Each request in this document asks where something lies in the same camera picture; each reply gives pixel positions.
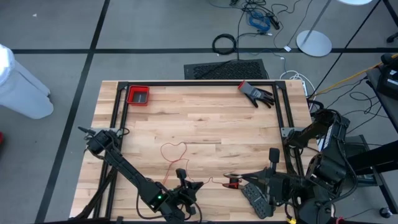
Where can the red plastic bin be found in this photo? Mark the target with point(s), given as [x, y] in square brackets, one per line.
[137, 95]

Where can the white power strip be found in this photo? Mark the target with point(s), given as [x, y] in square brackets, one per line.
[304, 87]

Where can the black metal beam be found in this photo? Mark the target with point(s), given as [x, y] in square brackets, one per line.
[373, 158]

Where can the black desk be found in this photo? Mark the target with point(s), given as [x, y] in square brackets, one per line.
[385, 102]

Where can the white floor lamp stand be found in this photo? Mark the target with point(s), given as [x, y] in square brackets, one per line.
[314, 43]

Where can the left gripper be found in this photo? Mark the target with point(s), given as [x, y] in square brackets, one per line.
[186, 202]

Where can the black rubber floor mat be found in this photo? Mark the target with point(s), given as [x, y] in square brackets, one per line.
[227, 70]

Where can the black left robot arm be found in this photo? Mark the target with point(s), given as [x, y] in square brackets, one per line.
[124, 169]

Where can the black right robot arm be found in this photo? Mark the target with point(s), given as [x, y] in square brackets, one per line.
[326, 168]

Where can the grey glove with red cuff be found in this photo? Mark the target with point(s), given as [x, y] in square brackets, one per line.
[255, 93]

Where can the silver frame bracket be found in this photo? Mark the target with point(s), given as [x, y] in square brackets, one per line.
[287, 130]

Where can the black caster wheel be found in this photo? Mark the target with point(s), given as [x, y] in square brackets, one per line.
[386, 212]

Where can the white bin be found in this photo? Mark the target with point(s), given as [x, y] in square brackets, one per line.
[21, 87]

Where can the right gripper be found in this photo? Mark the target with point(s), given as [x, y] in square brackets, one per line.
[280, 186]

